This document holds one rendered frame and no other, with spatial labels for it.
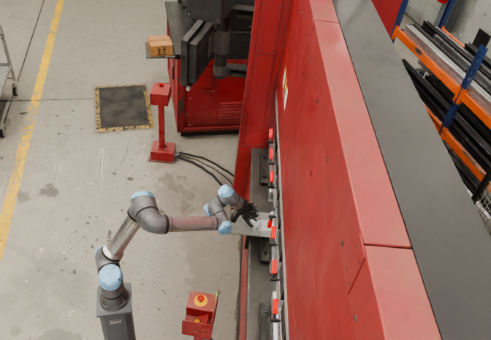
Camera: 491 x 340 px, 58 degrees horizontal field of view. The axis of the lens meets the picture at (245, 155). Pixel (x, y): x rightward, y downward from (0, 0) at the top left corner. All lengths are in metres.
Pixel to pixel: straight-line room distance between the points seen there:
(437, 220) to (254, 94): 2.18
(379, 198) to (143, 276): 2.77
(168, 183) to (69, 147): 1.12
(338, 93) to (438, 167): 0.36
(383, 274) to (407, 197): 0.23
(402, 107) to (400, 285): 0.62
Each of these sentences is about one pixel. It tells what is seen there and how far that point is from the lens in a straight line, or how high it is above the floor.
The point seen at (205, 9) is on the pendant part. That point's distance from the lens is 2.96.
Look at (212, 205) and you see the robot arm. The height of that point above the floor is 1.22.
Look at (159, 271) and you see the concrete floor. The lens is 3.60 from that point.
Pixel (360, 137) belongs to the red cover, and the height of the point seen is 2.30.
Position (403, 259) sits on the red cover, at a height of 2.30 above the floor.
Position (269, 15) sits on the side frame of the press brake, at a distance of 2.78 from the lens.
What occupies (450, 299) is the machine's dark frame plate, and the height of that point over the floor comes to 2.30.
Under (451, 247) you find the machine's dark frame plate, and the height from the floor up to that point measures 2.30.
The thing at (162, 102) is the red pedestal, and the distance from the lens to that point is 4.00.
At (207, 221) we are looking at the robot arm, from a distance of 2.26.
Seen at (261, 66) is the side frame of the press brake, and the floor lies 1.56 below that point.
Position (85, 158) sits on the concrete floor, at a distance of 4.58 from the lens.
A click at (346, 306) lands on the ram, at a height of 2.09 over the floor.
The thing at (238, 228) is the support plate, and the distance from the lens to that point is 2.57.
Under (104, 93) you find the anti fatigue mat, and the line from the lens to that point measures 5.46.
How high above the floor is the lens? 2.96
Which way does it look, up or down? 40 degrees down
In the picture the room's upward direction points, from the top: 8 degrees clockwise
